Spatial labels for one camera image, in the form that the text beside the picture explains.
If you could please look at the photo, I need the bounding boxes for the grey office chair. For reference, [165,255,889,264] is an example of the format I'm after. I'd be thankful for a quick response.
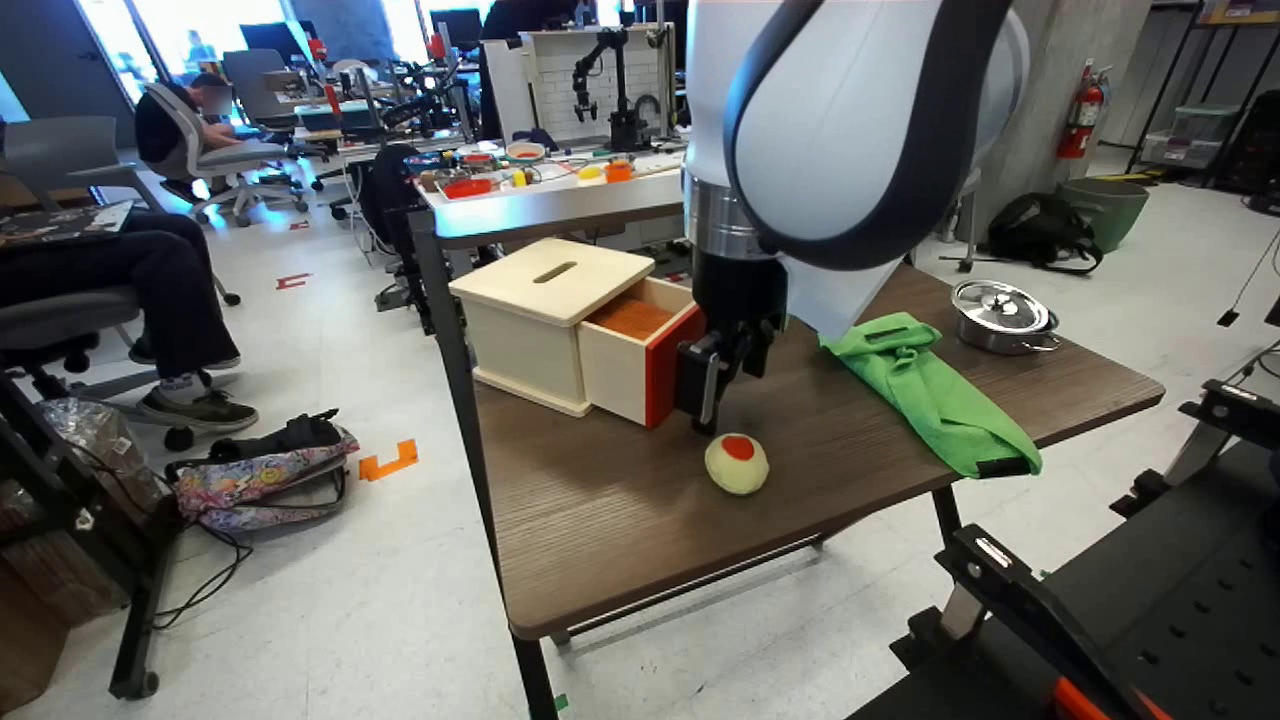
[145,83,305,222]

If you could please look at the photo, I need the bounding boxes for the red bowl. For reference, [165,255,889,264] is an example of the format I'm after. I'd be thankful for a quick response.
[434,171,501,205]

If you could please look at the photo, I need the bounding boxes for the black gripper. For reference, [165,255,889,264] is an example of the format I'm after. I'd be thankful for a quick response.
[673,251,791,436]

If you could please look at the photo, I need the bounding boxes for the person in office chair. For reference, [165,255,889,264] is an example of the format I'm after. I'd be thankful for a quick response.
[130,67,247,187]

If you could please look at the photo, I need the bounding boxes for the white board panel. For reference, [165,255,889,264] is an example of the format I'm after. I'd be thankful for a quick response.
[481,18,685,147]

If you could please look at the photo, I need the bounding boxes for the green bin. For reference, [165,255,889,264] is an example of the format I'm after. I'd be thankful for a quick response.
[1060,177,1152,261]

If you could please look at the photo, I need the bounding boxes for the metal pot with lid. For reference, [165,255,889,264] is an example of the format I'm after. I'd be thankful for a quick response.
[947,277,1065,359]

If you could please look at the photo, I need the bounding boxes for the wooden drawer red front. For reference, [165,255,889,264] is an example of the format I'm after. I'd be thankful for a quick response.
[574,277,712,432]

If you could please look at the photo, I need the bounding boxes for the black table frame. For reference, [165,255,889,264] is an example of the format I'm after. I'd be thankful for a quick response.
[402,213,970,720]

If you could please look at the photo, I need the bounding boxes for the black clamp orange handle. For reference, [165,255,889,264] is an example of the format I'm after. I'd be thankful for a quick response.
[934,518,1175,720]

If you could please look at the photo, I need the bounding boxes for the cream ball red spot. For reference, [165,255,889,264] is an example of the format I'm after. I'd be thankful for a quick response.
[700,428,774,501]

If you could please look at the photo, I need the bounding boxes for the green cloth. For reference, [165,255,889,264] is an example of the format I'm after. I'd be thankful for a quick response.
[816,307,1045,485]

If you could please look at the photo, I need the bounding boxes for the red fire extinguisher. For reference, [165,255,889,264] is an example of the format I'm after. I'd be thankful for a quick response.
[1056,56,1113,166]

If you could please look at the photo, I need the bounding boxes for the black robot cart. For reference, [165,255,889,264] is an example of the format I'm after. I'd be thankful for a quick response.
[850,436,1280,720]

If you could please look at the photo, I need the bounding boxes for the long grey work table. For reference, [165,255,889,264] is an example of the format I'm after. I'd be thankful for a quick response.
[412,134,694,264]

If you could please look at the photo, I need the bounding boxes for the seated person black clothes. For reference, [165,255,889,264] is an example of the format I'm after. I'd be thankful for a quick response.
[0,213,265,436]

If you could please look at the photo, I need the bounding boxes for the colourful bag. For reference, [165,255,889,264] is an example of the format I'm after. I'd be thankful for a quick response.
[167,407,362,538]

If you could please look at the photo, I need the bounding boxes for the black backpack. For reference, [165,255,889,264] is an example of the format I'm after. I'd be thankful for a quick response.
[981,187,1103,277]

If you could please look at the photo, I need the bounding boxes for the grey seat chair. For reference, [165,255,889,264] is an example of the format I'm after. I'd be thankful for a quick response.
[0,283,153,405]

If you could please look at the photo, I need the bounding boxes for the orange floor bracket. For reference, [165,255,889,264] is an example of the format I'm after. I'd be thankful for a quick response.
[357,436,423,485]

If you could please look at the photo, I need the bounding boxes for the wooden box with slot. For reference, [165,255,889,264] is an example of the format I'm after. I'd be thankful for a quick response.
[447,236,658,421]

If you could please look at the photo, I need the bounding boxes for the black mount bracket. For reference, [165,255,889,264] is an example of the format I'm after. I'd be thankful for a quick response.
[1175,376,1280,455]

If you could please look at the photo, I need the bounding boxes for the clear plastic bag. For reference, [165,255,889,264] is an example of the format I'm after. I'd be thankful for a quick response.
[36,397,165,536]

